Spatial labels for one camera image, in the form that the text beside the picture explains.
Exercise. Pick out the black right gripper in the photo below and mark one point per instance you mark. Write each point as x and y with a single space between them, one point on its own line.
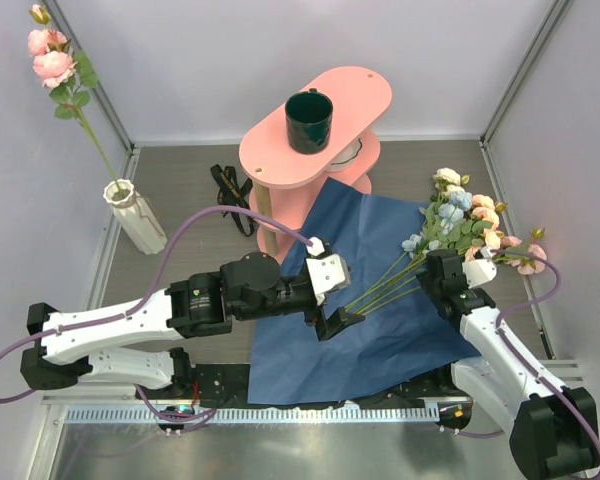
425 281

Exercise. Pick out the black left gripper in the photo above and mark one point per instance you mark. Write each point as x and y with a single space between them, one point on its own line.
336 322

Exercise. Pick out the artificial flower bunch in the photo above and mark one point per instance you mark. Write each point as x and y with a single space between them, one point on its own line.
462 221

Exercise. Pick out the blue wrapping paper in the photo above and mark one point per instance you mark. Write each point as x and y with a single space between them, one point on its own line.
406 338

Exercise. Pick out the black ribbon gold lettering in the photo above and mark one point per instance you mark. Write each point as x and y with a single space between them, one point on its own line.
231 192

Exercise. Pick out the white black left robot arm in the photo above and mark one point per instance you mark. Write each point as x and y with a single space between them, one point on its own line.
73 348

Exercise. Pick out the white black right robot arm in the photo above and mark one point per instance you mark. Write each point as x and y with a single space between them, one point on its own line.
552 428

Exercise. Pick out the white ribbed ceramic vase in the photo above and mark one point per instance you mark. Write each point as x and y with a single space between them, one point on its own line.
136 216

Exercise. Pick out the white bowl on shelf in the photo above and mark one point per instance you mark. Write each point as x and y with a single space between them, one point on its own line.
347 157

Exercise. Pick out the pink three-tier wooden shelf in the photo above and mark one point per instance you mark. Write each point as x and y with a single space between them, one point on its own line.
285 182

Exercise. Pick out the dark green cup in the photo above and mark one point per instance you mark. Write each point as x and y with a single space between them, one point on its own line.
308 117

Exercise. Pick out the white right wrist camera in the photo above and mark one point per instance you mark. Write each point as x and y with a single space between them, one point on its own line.
479 267

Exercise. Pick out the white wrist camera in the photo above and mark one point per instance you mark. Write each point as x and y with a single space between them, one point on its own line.
328 271
479 267

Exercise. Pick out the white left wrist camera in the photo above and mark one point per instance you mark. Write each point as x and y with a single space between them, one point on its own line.
328 271

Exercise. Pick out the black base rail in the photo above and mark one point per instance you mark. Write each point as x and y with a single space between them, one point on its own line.
225 386

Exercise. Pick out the white slotted cable duct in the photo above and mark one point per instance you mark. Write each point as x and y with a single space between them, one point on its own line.
348 413

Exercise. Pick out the right aluminium frame post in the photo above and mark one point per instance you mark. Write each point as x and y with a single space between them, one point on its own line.
556 13

